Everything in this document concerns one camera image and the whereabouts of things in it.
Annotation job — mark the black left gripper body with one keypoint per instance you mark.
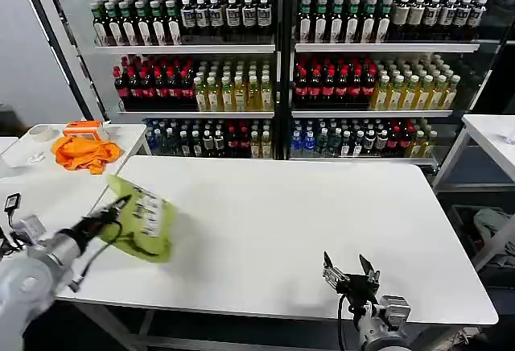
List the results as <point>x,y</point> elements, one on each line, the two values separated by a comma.
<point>89,226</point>

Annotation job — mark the shelf rack with bottles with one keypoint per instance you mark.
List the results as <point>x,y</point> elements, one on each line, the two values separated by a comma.
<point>241,17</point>

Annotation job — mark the black slanted pole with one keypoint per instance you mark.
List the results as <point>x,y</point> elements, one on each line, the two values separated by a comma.
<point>52,41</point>
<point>74,41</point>

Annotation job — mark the grey cloth in bin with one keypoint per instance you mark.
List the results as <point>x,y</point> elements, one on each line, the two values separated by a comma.
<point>491,224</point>

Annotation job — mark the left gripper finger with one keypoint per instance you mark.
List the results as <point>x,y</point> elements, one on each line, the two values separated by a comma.
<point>117,211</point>
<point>116,203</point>

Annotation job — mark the white tape roll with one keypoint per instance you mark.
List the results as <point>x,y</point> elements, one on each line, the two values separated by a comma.
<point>41,133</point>

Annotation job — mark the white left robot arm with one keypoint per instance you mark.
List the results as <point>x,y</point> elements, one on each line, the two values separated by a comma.
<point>28,282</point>

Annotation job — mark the orange cloth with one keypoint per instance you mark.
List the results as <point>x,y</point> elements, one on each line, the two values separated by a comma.
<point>84,154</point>

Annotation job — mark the orange and white box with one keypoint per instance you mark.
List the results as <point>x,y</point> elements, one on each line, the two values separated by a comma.
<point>84,129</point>

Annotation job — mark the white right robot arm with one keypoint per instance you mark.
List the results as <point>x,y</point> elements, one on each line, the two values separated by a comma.
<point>382,323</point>

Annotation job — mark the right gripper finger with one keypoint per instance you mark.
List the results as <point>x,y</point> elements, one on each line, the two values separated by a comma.
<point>371,270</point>
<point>333,272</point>

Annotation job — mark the white table with metal frame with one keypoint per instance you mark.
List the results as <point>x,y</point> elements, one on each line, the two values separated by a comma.
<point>491,141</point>

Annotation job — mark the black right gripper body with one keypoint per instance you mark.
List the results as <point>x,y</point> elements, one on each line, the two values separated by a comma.
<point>359,284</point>

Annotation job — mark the black power adapter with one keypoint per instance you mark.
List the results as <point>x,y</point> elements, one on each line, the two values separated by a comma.
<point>12,202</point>

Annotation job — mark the light green shirt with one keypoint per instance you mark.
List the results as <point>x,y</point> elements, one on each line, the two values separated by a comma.
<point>155,226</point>

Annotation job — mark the small clear plastic piece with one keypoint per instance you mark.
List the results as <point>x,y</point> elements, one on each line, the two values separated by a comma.
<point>37,158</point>

